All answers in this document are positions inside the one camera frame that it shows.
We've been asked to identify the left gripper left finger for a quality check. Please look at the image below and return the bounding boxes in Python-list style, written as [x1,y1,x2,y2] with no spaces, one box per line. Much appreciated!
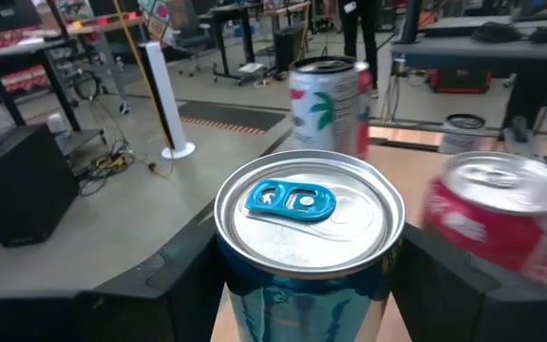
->
[0,206,228,342]

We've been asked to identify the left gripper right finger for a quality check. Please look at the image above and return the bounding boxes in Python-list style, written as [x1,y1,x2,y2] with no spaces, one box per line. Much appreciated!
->
[389,222,547,342]

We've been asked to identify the red Coca-Cola can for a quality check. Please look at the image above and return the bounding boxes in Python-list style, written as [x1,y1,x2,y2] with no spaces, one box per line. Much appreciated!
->
[420,150,547,296]

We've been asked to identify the silver blue drink can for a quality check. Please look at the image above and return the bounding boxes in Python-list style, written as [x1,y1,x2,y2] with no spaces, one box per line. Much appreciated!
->
[213,148,406,342]

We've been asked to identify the black equipment case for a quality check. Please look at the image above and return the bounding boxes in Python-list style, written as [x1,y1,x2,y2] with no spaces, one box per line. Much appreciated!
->
[0,123,81,248]

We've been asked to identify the white plastic bottle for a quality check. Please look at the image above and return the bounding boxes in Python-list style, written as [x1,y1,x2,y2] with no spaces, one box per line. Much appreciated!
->
[46,112,71,143]

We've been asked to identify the red toolbox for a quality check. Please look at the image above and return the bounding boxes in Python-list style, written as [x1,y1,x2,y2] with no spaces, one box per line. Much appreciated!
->
[428,68,494,95]

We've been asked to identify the white tower fan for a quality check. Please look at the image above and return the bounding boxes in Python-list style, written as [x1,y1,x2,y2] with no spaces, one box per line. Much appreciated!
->
[139,41,197,161]

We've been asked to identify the black mat with orange-striped edge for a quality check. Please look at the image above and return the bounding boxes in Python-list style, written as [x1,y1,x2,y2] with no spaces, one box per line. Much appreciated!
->
[178,100,288,138]

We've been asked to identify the grey desk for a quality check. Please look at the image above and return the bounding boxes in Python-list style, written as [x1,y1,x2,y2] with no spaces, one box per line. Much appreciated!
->
[389,12,547,72]

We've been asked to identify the black monitor pole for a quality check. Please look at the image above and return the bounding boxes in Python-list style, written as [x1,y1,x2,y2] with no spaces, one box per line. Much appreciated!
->
[399,0,424,45]

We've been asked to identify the person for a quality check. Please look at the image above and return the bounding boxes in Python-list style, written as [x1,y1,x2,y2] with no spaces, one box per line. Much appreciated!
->
[337,0,382,90]

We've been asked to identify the black office chair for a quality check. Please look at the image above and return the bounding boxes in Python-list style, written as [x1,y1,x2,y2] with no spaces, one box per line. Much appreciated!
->
[171,0,214,78]

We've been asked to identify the black waste bin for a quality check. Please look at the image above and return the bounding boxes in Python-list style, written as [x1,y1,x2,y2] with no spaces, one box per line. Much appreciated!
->
[273,24,309,73]

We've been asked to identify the tangled floor cables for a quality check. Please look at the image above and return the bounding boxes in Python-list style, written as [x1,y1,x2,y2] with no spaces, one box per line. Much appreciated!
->
[77,137,160,199]

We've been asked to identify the yellow cable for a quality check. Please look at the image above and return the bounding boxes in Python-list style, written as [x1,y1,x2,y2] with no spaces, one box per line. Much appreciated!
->
[111,0,178,180]

